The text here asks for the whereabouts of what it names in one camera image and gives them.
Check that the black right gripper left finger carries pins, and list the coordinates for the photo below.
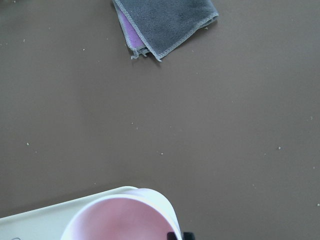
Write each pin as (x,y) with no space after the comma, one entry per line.
(171,236)

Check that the grey folded cloth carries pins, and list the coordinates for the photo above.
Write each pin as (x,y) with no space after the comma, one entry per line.
(160,26)

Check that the pink plastic cup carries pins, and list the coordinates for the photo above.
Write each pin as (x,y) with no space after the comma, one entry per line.
(136,214)

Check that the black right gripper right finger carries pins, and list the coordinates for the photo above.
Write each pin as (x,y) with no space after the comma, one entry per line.
(188,236)

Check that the cream rabbit tray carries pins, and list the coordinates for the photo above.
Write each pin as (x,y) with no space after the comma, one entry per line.
(48,223)

